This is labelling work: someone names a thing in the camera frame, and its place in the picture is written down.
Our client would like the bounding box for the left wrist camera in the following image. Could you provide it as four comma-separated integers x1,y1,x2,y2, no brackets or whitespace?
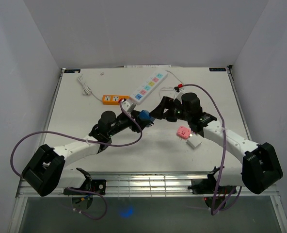
119,98,136,113

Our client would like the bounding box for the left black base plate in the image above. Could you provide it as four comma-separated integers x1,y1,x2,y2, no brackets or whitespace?
63,179,107,195

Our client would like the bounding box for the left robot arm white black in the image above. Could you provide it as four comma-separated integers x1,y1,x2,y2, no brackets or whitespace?
22,110,155,197

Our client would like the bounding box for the right corner label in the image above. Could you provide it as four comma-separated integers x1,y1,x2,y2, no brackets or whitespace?
209,67,226,72

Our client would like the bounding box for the aluminium frame rail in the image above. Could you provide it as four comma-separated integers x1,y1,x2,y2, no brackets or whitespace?
16,173,280,198

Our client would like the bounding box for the pink plug adapter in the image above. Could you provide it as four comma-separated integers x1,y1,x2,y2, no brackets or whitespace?
176,126,191,139

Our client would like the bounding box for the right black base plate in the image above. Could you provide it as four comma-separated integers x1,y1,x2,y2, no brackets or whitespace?
188,179,234,195

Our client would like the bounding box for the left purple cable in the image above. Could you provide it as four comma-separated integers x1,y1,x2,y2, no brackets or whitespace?
10,101,144,220

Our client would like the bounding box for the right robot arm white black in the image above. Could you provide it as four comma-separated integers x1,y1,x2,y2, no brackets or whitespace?
150,93,283,194

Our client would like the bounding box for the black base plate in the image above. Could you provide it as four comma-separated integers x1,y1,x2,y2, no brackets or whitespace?
188,179,234,195
63,179,107,195

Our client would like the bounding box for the white multicolour power strip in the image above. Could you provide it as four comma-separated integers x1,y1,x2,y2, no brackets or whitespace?
129,69,182,105

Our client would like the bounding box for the orange power strip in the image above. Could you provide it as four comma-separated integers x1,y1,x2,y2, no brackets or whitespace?
77,74,130,106

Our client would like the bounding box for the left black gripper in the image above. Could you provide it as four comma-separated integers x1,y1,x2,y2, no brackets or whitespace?
108,109,150,137

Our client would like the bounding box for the left corner label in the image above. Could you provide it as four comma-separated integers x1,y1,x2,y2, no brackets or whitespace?
64,69,81,73

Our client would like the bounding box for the corner label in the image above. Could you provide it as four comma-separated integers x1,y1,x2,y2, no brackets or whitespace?
64,69,81,73
209,67,226,72

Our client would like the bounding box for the blue cube socket adapter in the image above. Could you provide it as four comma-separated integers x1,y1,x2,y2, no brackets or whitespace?
138,110,155,126

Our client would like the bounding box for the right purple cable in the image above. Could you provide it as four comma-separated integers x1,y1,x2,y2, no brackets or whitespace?
179,83,242,216

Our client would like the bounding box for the purple cable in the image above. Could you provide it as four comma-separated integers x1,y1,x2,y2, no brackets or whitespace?
179,83,242,216
10,101,144,220

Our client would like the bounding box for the white plug adapter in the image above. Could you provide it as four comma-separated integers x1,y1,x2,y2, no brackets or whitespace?
186,134,202,150

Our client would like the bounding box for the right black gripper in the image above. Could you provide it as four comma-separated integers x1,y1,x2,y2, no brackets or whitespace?
148,97,191,123

